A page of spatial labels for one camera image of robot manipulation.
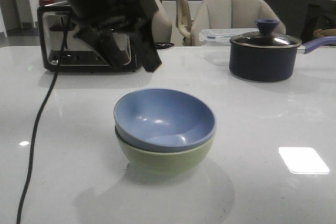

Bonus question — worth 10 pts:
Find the beige armchair right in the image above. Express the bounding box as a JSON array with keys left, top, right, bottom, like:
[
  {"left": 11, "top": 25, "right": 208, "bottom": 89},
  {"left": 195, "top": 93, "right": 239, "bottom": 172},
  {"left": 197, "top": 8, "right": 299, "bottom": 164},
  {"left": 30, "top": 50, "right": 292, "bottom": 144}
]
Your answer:
[{"left": 191, "top": 0, "right": 280, "bottom": 46}]

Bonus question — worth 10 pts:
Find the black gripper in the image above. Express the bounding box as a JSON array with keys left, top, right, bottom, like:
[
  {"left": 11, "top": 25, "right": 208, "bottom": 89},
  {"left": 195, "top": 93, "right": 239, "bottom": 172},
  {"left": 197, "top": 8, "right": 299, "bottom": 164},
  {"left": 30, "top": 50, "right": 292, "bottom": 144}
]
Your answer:
[{"left": 67, "top": 0, "right": 162, "bottom": 72}]

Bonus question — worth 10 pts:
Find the cream plastic chair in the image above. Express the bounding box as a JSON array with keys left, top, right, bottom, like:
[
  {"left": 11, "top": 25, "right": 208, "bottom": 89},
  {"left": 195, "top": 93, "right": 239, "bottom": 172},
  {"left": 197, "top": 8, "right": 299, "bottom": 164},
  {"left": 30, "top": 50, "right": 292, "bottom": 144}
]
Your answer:
[{"left": 175, "top": 0, "right": 193, "bottom": 46}]

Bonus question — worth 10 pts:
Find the beige armchair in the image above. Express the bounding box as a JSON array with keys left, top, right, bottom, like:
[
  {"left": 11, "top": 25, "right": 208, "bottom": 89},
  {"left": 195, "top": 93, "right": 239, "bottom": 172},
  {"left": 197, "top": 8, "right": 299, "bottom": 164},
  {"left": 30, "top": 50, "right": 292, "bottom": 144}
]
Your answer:
[
  {"left": 152, "top": 0, "right": 172, "bottom": 49},
  {"left": 191, "top": 0, "right": 280, "bottom": 46}
]

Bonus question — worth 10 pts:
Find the blue bowl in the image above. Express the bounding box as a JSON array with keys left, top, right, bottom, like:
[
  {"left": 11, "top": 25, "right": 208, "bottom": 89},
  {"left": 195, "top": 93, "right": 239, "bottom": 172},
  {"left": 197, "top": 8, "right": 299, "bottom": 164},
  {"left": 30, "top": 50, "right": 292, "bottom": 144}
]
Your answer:
[{"left": 113, "top": 88, "right": 216, "bottom": 153}]

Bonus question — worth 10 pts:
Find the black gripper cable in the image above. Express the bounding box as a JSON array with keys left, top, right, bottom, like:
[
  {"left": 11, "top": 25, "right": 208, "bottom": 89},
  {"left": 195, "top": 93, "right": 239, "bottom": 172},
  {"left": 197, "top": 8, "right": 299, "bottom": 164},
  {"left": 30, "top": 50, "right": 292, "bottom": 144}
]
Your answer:
[{"left": 16, "top": 15, "right": 73, "bottom": 224}]

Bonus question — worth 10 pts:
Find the black silver four-slot toaster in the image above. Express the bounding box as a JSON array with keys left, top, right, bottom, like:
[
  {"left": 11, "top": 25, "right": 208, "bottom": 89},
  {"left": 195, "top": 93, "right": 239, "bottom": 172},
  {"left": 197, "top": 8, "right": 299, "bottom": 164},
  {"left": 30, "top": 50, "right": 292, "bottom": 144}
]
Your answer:
[{"left": 37, "top": 1, "right": 142, "bottom": 72}]

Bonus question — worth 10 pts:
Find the clear plastic food container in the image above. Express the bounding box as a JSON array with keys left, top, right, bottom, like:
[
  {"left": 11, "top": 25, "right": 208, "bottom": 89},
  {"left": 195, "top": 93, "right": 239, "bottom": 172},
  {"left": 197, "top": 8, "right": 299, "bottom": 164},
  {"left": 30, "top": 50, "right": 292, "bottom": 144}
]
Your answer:
[{"left": 199, "top": 28, "right": 258, "bottom": 67}]

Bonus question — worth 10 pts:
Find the beige armchair left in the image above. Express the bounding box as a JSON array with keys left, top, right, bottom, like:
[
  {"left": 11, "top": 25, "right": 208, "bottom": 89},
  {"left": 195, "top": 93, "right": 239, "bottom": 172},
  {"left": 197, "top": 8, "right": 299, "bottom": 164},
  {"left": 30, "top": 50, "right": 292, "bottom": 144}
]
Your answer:
[{"left": 152, "top": 0, "right": 172, "bottom": 49}]

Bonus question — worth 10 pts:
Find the dark blue saucepan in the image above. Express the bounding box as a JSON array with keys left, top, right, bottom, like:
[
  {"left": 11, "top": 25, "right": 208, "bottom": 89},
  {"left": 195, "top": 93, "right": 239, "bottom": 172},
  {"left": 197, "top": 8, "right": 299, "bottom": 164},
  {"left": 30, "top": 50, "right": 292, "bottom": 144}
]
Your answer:
[{"left": 229, "top": 36, "right": 335, "bottom": 82}]

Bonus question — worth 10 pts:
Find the black toaster power cord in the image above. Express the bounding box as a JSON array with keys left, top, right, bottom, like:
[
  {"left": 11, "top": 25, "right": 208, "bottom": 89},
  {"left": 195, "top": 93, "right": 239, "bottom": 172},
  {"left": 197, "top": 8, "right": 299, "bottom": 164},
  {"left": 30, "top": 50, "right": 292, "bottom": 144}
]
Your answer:
[{"left": 154, "top": 42, "right": 175, "bottom": 50}]

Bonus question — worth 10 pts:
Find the glass pot lid blue knob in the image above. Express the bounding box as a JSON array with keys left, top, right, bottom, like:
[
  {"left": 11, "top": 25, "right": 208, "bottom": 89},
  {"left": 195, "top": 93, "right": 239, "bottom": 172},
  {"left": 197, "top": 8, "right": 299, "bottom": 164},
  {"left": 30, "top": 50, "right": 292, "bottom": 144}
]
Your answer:
[{"left": 230, "top": 19, "right": 302, "bottom": 49}]

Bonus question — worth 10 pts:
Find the green bowl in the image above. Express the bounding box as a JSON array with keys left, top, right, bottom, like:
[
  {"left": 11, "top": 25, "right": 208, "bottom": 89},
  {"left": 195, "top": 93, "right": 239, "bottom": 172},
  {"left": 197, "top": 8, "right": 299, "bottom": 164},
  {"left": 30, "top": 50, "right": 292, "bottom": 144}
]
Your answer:
[{"left": 114, "top": 129, "right": 215, "bottom": 175}]

